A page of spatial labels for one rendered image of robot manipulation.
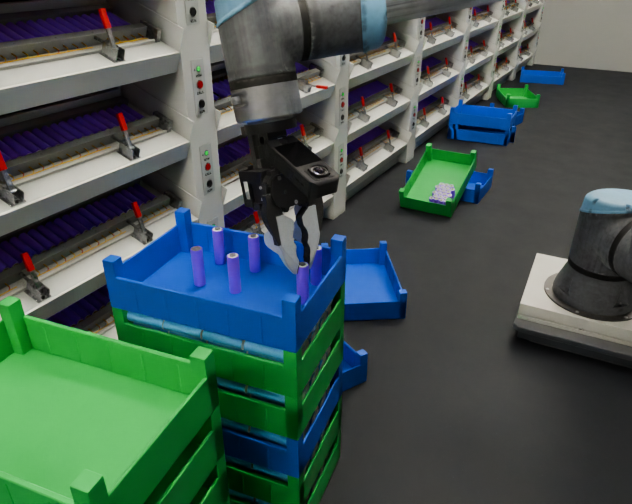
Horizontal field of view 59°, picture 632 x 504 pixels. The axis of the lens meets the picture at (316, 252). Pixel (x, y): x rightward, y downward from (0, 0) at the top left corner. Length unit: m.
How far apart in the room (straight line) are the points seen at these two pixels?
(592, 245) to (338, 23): 0.88
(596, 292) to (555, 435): 0.37
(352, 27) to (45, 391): 0.58
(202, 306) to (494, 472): 0.67
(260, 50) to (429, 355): 0.91
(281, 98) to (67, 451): 0.47
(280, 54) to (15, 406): 0.52
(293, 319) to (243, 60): 0.33
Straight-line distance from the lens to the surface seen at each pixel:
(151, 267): 0.94
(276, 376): 0.79
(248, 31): 0.74
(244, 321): 0.76
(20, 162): 1.14
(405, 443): 1.20
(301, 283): 0.80
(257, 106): 0.73
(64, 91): 1.11
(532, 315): 1.48
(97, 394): 0.73
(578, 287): 1.49
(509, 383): 1.38
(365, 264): 1.75
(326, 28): 0.76
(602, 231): 1.41
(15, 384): 0.79
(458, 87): 3.23
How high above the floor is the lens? 0.87
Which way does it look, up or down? 28 degrees down
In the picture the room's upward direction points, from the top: straight up
